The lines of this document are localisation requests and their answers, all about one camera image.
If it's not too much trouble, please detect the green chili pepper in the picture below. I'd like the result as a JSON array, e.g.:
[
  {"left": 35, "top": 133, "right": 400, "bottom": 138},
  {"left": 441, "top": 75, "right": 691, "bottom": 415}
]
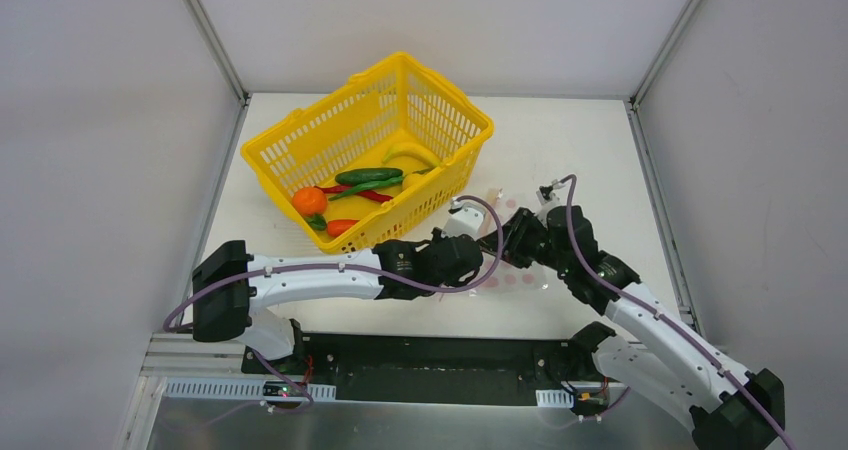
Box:
[{"left": 364, "top": 169, "right": 430, "bottom": 190}]

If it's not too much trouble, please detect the clear zip top bag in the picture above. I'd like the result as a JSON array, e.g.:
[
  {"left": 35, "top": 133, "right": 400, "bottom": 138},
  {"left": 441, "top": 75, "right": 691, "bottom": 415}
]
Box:
[{"left": 471, "top": 187, "right": 548, "bottom": 296}]

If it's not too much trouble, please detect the yellow plastic basket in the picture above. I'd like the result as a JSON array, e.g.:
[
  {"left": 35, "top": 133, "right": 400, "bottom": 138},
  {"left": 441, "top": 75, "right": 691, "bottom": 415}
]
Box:
[{"left": 241, "top": 52, "right": 494, "bottom": 254}]

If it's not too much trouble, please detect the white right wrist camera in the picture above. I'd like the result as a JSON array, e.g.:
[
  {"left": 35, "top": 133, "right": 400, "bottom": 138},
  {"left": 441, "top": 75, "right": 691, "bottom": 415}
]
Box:
[{"left": 536, "top": 182, "right": 564, "bottom": 216}]

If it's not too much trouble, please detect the white slotted cable duct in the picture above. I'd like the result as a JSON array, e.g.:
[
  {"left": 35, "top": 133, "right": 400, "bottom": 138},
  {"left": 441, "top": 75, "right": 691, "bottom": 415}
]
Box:
[{"left": 163, "top": 377, "right": 336, "bottom": 403}]

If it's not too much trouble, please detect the dark green cucumber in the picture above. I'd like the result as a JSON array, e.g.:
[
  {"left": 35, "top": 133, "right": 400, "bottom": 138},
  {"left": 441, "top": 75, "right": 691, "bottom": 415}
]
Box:
[{"left": 335, "top": 167, "right": 403, "bottom": 186}]

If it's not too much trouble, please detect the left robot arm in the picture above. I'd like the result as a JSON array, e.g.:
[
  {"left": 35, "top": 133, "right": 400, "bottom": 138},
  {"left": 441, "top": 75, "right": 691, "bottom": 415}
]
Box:
[{"left": 191, "top": 234, "right": 492, "bottom": 375}]

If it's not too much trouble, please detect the orange tangerine with leaf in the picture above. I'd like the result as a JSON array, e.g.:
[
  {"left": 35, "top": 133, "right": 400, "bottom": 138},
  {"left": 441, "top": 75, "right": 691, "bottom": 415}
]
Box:
[{"left": 291, "top": 187, "right": 328, "bottom": 231}]

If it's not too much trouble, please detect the red chili pepper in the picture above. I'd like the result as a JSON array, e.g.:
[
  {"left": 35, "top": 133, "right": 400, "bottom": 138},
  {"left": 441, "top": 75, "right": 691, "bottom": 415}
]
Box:
[{"left": 318, "top": 184, "right": 393, "bottom": 203}]

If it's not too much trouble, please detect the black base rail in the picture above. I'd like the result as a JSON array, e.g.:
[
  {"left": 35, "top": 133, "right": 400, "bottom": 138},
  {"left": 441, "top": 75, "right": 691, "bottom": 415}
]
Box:
[{"left": 271, "top": 333, "right": 614, "bottom": 415}]

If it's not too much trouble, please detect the yellow banana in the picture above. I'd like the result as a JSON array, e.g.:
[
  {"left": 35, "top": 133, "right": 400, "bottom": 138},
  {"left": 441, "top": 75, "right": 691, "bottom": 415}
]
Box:
[{"left": 382, "top": 141, "right": 442, "bottom": 168}]

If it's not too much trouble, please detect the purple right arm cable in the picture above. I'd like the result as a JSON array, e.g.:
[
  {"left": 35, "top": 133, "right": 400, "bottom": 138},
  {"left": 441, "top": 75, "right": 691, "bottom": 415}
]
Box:
[{"left": 556, "top": 173, "right": 800, "bottom": 450}]

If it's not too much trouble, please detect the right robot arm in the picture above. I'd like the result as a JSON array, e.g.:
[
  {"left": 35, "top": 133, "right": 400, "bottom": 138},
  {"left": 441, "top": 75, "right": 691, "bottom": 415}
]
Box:
[{"left": 480, "top": 206, "right": 785, "bottom": 449}]

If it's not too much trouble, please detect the yellow lemon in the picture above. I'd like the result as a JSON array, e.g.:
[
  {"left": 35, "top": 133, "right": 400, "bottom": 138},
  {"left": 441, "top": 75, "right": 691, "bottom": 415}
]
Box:
[{"left": 402, "top": 173, "right": 425, "bottom": 191}]

